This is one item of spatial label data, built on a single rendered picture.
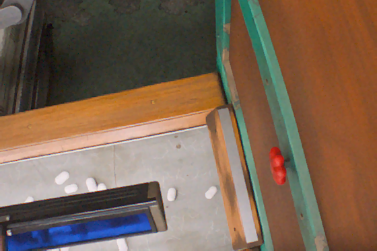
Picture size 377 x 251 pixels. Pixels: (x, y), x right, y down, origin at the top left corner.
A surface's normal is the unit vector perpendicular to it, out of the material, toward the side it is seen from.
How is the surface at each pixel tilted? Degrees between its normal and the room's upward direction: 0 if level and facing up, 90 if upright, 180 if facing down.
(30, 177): 0
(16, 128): 0
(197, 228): 0
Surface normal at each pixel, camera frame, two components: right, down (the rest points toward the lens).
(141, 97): -0.07, -0.37
